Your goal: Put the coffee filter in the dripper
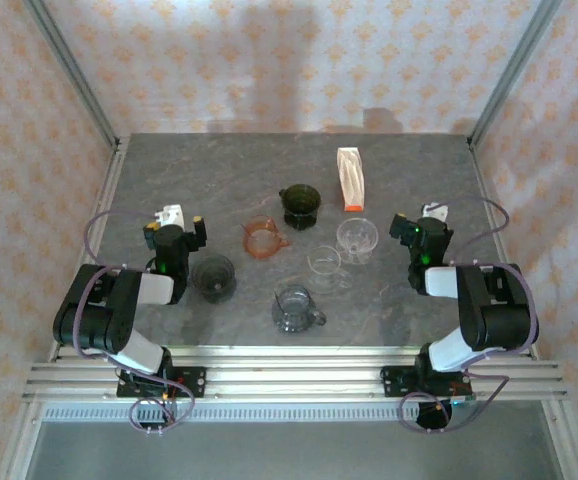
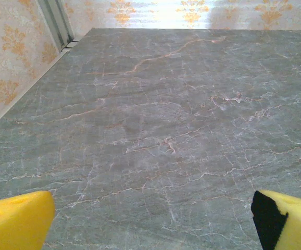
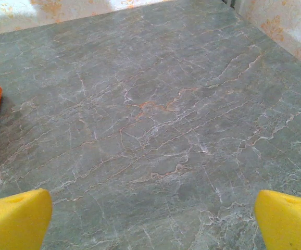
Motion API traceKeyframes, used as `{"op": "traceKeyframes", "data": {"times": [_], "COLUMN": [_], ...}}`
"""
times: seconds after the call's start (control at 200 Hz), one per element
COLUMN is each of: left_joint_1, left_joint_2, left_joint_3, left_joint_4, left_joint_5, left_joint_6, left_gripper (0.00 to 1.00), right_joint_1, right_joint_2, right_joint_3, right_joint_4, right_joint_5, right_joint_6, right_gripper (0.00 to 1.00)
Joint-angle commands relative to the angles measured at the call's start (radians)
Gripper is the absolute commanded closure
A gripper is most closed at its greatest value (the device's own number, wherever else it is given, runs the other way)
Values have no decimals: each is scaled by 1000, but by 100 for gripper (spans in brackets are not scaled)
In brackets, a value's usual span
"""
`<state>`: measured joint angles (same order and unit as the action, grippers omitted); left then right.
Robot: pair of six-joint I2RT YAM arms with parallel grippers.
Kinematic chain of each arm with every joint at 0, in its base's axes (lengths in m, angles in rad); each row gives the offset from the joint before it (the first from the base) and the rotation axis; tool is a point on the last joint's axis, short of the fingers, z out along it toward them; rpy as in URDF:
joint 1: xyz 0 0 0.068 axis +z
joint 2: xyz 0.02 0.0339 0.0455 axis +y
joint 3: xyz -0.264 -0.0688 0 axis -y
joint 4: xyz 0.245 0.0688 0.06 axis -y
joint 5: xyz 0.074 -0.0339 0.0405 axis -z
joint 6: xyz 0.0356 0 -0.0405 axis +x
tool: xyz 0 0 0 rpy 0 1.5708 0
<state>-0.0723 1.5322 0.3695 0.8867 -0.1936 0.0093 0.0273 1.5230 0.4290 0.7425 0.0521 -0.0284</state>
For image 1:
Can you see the smoky grey glass dripper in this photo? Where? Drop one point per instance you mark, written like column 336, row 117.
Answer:
column 213, row 275

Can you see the clear glass dripper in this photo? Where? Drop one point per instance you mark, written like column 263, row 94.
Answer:
column 356, row 237

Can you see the orange glass server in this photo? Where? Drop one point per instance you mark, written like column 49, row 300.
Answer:
column 261, row 240

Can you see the coffee filter pack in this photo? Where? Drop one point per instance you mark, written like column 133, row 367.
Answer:
column 351, row 180

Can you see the clear glass server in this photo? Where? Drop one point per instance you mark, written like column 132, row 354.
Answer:
column 325, row 265

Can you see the dark green glass dripper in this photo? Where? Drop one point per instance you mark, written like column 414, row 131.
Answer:
column 299, row 200

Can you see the smoky grey glass server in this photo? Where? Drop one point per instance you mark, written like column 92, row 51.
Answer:
column 294, row 310

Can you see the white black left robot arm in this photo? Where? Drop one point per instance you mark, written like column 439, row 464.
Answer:
column 99, row 310

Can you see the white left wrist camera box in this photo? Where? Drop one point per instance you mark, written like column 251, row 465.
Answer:
column 169, row 215

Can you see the aluminium table side rail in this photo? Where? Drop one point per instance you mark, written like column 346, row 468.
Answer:
column 108, row 190
column 485, row 190

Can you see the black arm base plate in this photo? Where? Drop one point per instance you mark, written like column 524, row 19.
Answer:
column 394, row 382
column 194, row 382

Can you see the aluminium mounting rail beam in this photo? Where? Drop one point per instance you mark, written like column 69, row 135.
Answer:
column 294, row 375

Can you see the aluminium frame post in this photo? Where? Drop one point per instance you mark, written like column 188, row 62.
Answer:
column 69, row 70
column 513, row 75

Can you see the aluminium frame leg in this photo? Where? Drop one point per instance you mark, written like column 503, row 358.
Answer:
column 16, row 465
column 571, row 465

